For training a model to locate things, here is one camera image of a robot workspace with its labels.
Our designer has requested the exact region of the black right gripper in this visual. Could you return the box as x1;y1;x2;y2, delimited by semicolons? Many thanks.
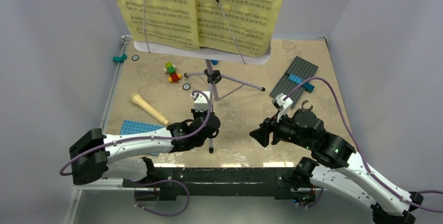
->
249;108;312;150

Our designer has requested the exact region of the lilac tripod music stand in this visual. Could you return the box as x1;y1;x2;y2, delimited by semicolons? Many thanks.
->
133;0;272;154

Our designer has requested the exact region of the cream yellow microphone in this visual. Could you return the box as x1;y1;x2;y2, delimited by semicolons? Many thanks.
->
130;93;170;126

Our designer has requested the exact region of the yellow sheet music page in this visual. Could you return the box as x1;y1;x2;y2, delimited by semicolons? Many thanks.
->
116;0;200;50
196;0;283;57

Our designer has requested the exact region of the black desktop microphone stand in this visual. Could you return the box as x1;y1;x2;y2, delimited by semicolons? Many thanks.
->
301;100;313;111

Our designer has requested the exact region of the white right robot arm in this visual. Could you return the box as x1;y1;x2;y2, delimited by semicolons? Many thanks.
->
249;109;424;223

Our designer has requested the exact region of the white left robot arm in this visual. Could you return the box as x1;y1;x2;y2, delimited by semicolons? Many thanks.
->
69;110;221;187

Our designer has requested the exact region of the poker chip near car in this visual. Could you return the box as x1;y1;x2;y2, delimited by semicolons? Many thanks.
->
182;83;191;90

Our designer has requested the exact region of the colourful toy brick car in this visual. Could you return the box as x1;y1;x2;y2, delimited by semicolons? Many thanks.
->
164;62;182;83

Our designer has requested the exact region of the blue brick on baseplate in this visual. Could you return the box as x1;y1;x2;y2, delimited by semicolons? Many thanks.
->
288;74;315;94

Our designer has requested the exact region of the light blue studded baseplate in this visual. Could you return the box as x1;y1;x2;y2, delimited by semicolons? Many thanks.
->
120;120;163;135

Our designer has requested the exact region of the teal plastic clip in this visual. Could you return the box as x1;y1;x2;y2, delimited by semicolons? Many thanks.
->
112;53;127;63

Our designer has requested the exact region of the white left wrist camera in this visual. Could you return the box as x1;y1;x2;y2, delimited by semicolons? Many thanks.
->
191;91;213;112

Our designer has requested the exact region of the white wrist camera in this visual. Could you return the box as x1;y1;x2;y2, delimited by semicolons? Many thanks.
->
272;93;293;123
191;91;213;112

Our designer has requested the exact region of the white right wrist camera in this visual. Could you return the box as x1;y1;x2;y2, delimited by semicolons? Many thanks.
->
272;93;293;123

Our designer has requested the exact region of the black front mounting rail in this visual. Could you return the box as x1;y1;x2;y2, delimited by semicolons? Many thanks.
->
123;167;316;203

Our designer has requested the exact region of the aluminium left frame rail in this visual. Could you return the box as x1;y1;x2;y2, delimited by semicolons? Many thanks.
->
62;36;132;224

